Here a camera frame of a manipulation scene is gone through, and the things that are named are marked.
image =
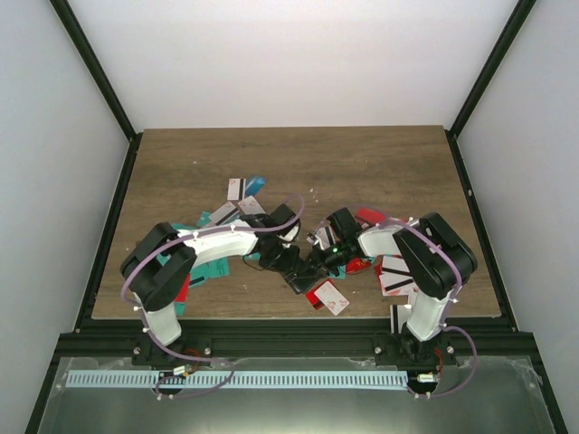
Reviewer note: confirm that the red VIP card gold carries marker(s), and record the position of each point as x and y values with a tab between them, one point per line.
358	265

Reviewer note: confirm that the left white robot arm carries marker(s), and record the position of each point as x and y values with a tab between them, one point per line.
155	271

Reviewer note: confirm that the white card magnetic stripe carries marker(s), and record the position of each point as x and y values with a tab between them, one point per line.
236	189

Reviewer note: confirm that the white floral card on red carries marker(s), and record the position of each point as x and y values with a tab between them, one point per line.
331	298

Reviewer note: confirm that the light blue slotted rail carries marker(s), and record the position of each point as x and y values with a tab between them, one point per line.
382	380

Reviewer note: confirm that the blue card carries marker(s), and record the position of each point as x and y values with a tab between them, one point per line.
254	184

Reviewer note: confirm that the white striped card front right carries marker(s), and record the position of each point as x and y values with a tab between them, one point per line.
394	277

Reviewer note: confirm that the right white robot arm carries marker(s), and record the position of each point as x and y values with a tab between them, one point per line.
439	262

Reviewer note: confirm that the red card top right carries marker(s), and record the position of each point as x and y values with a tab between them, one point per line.
370	216

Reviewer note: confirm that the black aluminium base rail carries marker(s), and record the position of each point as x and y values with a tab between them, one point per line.
289	337

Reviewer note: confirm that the black leather card holder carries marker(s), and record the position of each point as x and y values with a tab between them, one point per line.
302	283

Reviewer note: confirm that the teal VIP card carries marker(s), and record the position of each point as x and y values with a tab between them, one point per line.
214	269

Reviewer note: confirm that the white floral card left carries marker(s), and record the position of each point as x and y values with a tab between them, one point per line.
249	205

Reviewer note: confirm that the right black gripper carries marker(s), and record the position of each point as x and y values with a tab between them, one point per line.
317	255

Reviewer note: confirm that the red card front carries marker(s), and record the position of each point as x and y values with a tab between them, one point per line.
313	299

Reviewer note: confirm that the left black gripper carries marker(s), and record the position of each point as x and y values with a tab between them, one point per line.
289	264

